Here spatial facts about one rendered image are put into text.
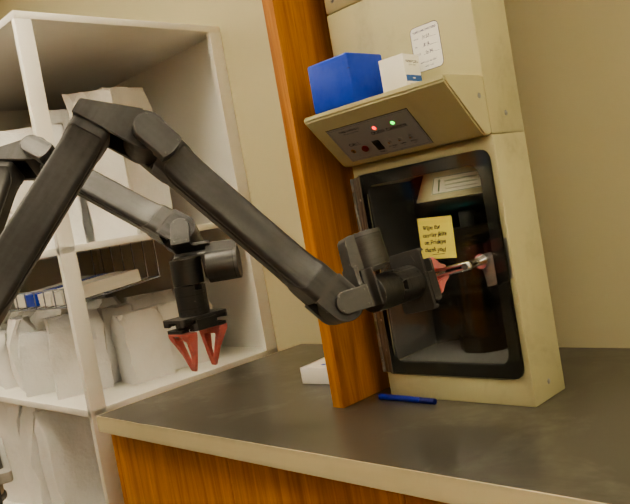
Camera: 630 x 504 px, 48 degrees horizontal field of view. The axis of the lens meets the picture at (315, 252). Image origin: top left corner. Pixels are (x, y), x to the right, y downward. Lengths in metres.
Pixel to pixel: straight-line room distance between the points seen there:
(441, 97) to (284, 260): 0.37
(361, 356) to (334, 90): 0.54
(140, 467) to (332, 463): 0.70
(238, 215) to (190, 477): 0.73
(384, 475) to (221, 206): 0.47
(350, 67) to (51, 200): 0.57
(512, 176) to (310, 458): 0.59
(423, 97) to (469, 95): 0.07
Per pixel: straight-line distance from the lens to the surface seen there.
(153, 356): 2.21
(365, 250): 1.09
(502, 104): 1.27
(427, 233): 1.30
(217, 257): 1.27
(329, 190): 1.43
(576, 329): 1.70
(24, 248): 1.01
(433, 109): 1.19
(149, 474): 1.75
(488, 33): 1.28
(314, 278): 1.04
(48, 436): 2.41
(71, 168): 1.03
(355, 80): 1.28
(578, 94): 1.63
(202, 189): 1.04
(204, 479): 1.56
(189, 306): 1.28
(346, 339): 1.44
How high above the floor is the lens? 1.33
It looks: 3 degrees down
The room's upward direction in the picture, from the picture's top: 10 degrees counter-clockwise
